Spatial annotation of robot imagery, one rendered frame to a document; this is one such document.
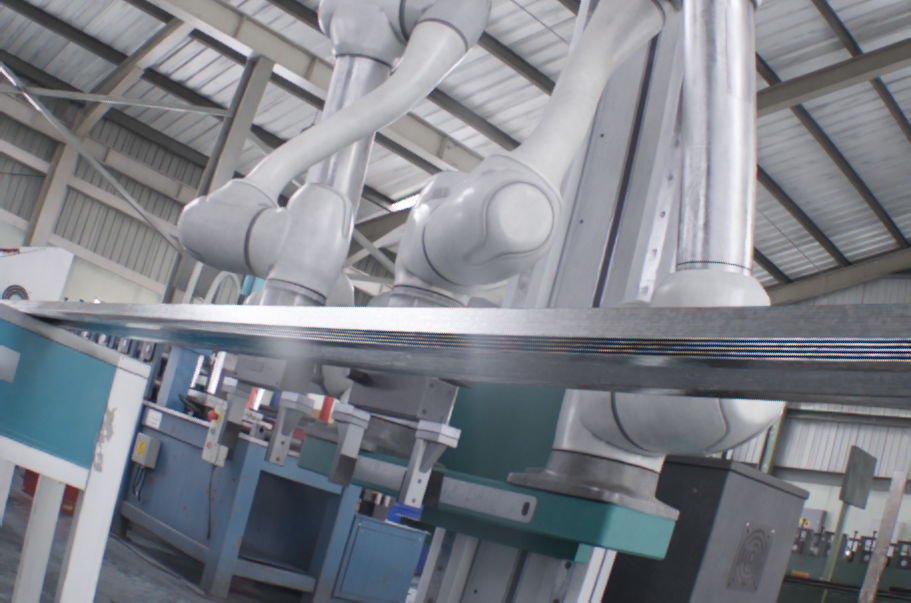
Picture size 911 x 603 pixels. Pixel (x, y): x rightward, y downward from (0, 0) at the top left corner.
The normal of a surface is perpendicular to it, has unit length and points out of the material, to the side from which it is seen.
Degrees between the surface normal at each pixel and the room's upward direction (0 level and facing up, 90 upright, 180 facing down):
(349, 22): 105
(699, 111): 99
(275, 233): 89
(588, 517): 90
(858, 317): 75
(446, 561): 90
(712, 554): 90
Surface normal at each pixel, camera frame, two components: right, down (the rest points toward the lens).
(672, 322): -0.67, -0.59
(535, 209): 0.23, -0.01
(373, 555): 0.68, 0.02
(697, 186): -0.72, -0.21
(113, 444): 0.50, -0.07
